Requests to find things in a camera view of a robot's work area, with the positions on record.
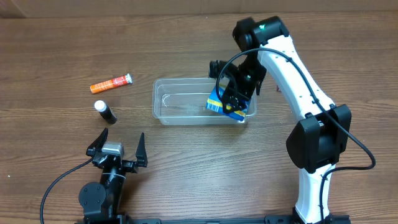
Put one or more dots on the clear plastic container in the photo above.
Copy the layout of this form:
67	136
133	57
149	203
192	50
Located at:
182	101

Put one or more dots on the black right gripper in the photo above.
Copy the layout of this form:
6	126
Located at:
236	86

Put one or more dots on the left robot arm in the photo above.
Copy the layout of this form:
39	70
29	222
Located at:
100	200

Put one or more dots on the black bottle white cap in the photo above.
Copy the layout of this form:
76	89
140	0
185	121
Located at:
105	112

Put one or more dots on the blue VapoDrops box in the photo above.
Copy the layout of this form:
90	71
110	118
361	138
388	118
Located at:
213	103

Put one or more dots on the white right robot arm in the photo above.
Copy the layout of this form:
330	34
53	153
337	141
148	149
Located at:
319	136

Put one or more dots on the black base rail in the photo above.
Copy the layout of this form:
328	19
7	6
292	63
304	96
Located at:
211	220

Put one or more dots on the orange tablet tube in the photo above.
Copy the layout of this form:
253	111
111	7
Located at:
111	84

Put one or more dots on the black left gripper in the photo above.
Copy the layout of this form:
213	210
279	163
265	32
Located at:
141	154

